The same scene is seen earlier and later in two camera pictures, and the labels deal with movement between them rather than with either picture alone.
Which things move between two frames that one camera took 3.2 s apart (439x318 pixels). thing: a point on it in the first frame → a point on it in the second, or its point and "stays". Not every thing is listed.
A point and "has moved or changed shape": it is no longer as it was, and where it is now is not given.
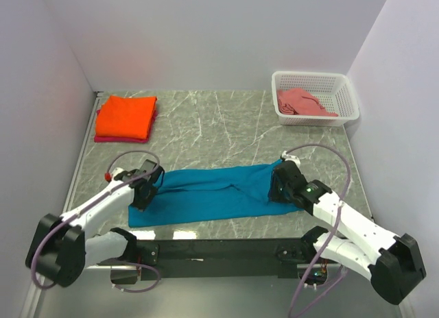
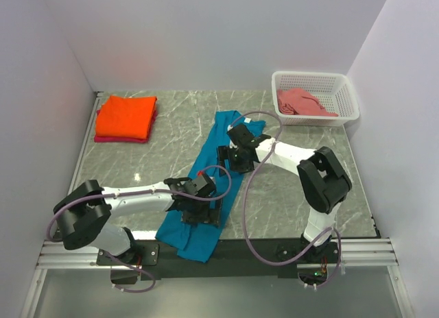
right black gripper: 274,195 → 226,152
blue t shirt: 210,194 has moved or changed shape
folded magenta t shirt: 110,139 stays
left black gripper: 142,204 → 210,216
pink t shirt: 296,101 stays
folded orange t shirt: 127,116 stays
